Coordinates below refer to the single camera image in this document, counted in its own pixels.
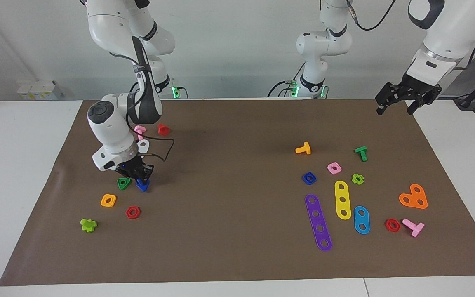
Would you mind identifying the white cardboard box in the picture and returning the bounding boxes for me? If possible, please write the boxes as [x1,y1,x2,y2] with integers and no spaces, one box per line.
[16,80,63,101]

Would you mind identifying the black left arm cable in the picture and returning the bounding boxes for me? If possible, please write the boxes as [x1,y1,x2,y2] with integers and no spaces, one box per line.
[346,0,397,32]

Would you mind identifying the orange angled three-hole plate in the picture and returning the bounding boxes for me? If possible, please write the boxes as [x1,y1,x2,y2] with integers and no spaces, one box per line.
[398,183,428,210]

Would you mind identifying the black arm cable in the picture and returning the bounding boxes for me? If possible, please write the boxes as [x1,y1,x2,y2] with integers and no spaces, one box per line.
[125,80,175,163]
[346,0,397,32]

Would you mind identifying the purple four-hole plate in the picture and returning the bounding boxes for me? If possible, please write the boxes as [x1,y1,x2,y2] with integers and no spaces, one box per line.
[304,193,333,252]

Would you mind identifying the black base cables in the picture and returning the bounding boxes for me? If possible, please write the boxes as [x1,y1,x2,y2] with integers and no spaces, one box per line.
[267,80,301,98]

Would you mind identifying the yellow three-hole plate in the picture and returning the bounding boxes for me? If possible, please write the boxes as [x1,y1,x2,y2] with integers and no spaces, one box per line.
[334,180,352,221]

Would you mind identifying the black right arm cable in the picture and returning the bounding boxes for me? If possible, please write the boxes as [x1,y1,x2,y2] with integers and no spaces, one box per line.
[125,80,175,163]

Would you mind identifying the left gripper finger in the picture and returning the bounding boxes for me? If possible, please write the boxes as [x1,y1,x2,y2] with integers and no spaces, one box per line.
[375,92,393,116]
[406,97,426,116]

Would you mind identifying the brown table mat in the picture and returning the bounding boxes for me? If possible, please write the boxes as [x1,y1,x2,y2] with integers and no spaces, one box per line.
[0,98,475,287]

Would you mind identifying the blue two-hole plate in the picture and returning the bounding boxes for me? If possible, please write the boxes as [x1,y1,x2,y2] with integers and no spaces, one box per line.
[353,205,371,235]

